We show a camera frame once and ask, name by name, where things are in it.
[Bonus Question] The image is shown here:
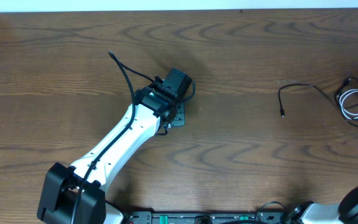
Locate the black USB cable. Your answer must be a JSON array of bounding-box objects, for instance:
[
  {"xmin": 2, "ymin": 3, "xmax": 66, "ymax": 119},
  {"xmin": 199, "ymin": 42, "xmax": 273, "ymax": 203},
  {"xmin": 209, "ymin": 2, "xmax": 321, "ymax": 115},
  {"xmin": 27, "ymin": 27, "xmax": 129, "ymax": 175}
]
[{"xmin": 277, "ymin": 77, "xmax": 358, "ymax": 166}]

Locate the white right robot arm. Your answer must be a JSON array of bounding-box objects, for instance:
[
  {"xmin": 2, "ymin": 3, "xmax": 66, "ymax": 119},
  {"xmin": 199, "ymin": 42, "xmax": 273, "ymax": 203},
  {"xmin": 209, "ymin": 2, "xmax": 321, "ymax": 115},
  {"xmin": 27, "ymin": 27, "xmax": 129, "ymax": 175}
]
[{"xmin": 282, "ymin": 88, "xmax": 358, "ymax": 223}]

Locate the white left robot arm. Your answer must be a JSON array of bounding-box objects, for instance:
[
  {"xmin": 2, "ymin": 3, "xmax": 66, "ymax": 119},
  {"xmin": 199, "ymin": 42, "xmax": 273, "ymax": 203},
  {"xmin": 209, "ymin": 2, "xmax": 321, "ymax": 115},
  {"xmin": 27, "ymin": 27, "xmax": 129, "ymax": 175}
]
[{"xmin": 37, "ymin": 87, "xmax": 185, "ymax": 223}]

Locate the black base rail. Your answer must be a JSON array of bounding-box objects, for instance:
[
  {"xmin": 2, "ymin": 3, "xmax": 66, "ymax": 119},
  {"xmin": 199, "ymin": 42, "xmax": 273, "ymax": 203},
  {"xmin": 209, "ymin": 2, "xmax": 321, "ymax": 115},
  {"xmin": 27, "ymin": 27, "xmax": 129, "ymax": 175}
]
[{"xmin": 121, "ymin": 202, "xmax": 292, "ymax": 224}]

